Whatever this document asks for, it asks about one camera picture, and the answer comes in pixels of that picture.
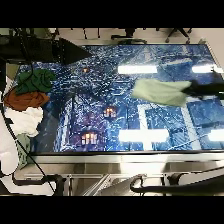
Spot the pale green shirt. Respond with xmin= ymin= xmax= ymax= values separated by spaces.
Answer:
xmin=130 ymin=78 xmax=193 ymax=108

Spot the black office chair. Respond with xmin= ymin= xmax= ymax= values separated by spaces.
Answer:
xmin=164 ymin=28 xmax=192 ymax=45
xmin=110 ymin=28 xmax=148 ymax=45

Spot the dark green garment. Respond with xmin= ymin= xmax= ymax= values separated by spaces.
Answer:
xmin=14 ymin=68 xmax=57 ymax=96

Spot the brown garment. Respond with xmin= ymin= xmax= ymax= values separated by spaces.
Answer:
xmin=3 ymin=88 xmax=51 ymax=112

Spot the pale green garment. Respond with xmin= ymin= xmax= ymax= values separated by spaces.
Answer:
xmin=14 ymin=133 xmax=33 ymax=170

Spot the silver frame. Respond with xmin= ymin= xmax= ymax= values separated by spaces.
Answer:
xmin=23 ymin=151 xmax=224 ymax=197

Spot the black cable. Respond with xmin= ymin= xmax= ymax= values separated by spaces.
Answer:
xmin=129 ymin=173 xmax=224 ymax=196
xmin=11 ymin=171 xmax=67 ymax=188

